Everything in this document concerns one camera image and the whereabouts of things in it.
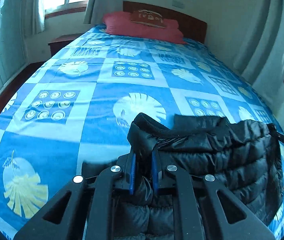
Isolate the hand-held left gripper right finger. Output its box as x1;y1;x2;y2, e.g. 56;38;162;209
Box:
151;147;277;240

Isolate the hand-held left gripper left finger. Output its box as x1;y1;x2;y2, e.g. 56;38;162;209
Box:
13;152;137;240

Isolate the black puffer jacket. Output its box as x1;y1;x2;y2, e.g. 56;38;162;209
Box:
81;112;284;240

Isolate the blue patterned bed sheet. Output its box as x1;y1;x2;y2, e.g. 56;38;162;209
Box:
0;24;284;240

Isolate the long grey curtain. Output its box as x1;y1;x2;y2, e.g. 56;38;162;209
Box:
232;0;284;105

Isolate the wooden bed headboard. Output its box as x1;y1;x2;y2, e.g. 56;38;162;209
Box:
123;1;207;43

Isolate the red pillow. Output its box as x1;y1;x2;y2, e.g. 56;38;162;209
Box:
103;11;187;45

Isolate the wooden nightstand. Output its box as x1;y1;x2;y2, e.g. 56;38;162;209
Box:
48;33;84;55

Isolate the small brown printed cushion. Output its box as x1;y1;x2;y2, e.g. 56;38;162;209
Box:
130;9;166;28

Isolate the white sheer curtain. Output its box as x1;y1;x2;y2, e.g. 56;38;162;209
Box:
31;0;47;34

